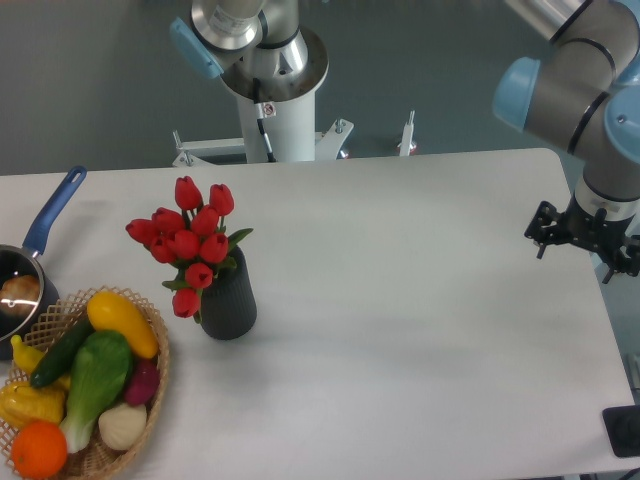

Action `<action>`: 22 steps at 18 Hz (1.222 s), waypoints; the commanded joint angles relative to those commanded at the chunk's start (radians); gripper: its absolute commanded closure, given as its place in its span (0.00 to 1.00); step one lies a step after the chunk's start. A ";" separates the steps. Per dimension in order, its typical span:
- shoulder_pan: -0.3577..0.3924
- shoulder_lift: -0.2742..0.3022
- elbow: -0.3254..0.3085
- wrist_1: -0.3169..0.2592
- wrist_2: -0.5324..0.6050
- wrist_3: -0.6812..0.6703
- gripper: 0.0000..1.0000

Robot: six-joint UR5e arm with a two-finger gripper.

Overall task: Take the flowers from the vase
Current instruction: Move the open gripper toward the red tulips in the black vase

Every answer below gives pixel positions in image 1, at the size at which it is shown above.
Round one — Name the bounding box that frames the dark grey ribbed vase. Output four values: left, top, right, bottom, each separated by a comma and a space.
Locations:
201, 247, 257, 341

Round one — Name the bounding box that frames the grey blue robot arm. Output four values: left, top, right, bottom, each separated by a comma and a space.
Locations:
492, 1, 639, 277

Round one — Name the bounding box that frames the brown bread roll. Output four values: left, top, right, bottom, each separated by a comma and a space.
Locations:
1, 275, 40, 319

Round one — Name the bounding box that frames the orange fruit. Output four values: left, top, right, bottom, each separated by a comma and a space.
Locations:
10, 421, 67, 479

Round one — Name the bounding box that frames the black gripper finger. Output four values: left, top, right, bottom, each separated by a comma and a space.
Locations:
524, 201, 564, 259
597, 244, 639, 284

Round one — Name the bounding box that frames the blue handled saucepan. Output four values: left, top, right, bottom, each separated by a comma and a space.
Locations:
1, 166, 87, 361

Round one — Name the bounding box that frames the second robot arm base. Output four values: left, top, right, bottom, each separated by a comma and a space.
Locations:
169, 1, 309, 80

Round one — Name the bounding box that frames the yellow squash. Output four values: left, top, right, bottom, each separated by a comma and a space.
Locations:
86, 291, 159, 360

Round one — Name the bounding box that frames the yellow bell pepper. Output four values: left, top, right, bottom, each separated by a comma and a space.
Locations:
1, 381, 66, 430

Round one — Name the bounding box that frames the green bok choy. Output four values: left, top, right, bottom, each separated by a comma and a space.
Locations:
60, 330, 133, 454

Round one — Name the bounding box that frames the black device at table edge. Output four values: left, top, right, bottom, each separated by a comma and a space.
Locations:
602, 405, 639, 458

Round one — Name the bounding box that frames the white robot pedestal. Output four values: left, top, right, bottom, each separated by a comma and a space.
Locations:
171, 27, 420, 168

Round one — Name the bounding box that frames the green cucumber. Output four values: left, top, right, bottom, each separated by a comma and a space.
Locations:
30, 317, 94, 388

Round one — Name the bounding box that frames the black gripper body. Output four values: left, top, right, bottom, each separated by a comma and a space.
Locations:
558, 196, 634, 256

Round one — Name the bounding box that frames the small yellow banana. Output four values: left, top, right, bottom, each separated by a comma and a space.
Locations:
10, 335, 71, 391

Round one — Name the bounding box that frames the white garlic bulb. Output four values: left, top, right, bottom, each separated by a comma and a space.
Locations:
98, 403, 147, 451

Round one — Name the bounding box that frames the red tulip bouquet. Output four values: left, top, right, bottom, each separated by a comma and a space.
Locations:
125, 176, 253, 323

